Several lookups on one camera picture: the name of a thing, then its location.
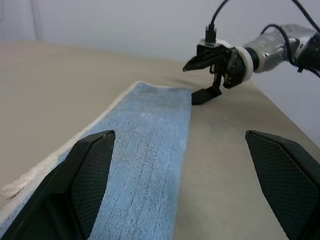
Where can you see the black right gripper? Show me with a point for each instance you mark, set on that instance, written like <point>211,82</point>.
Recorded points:
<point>232,70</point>

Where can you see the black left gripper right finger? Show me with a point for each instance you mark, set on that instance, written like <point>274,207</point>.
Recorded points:
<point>287,180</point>

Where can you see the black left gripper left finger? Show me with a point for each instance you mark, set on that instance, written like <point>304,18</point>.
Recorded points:
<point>62,190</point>

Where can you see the blue terry towel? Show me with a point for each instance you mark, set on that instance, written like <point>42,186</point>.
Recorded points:
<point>147,155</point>

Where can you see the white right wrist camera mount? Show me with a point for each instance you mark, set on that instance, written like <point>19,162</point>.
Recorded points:
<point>246,63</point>

